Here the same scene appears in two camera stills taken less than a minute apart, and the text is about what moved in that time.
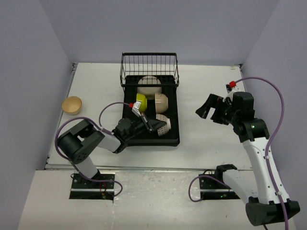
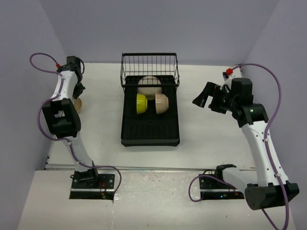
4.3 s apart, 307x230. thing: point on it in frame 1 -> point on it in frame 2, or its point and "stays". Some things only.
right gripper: x=215 y=100 -> x=214 y=90
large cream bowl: x=149 y=92 stays
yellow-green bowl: x=141 y=98 stays
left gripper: x=155 y=124 -> x=78 y=91
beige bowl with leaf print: x=161 y=102 stays
